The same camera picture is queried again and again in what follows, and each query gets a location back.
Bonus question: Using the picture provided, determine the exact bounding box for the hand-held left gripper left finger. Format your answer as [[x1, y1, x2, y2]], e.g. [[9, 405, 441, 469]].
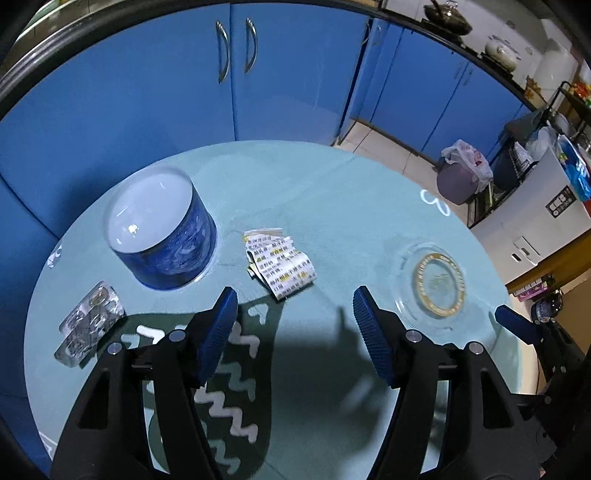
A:
[[50, 286, 238, 480]]

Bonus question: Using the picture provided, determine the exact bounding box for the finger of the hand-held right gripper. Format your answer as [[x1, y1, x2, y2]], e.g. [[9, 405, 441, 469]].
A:
[[495, 305, 575, 384]]

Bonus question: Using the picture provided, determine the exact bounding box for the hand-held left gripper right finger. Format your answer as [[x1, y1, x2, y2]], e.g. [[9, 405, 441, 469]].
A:
[[353, 286, 541, 480]]

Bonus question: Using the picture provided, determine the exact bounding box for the printed paper strip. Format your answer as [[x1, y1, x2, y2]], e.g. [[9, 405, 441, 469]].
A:
[[242, 227, 318, 302]]

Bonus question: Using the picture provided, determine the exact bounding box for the grey trash bin with bag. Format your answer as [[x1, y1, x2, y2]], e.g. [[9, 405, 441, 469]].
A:
[[441, 140, 495, 192]]

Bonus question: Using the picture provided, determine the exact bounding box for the dark round jar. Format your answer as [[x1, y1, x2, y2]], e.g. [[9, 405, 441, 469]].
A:
[[530, 292, 563, 325]]

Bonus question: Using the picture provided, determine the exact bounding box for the brown wooden partition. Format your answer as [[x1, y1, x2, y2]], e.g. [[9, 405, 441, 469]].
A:
[[505, 247, 571, 297]]

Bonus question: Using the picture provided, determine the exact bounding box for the round blue box clear lid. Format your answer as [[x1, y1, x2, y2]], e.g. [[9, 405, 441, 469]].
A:
[[102, 166, 218, 291]]

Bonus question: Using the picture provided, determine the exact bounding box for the white plastic storage cabinet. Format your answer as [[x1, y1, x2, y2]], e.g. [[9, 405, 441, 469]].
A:
[[468, 148, 583, 284]]

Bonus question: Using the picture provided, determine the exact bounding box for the silver blister pack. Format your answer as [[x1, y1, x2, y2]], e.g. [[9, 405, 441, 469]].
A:
[[54, 281, 126, 367]]

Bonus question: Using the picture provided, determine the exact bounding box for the purple waste bin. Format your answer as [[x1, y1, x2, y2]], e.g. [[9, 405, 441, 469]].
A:
[[436, 159, 481, 206]]

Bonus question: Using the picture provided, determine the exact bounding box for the blue plastic packet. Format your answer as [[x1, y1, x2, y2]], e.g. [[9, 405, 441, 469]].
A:
[[564, 159, 591, 202]]

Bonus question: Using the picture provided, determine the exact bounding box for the short blue kitchen cabinet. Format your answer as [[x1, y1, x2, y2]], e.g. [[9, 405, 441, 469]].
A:
[[342, 18, 532, 162]]

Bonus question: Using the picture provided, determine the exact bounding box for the long blue kitchen cabinet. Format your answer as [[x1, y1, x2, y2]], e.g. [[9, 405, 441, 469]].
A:
[[0, 0, 370, 407]]

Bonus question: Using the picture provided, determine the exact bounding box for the white pot with lid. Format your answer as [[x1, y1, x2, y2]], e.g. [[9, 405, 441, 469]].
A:
[[484, 34, 522, 70]]

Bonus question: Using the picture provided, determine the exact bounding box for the black wok with lid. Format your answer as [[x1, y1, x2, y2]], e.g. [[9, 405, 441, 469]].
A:
[[424, 0, 472, 34]]

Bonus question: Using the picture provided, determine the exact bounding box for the glass ashtray gold ring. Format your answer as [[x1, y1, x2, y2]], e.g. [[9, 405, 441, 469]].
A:
[[392, 240, 497, 335]]

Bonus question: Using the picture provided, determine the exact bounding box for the black wire rack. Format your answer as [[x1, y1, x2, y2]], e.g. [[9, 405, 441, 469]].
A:
[[489, 111, 548, 195]]

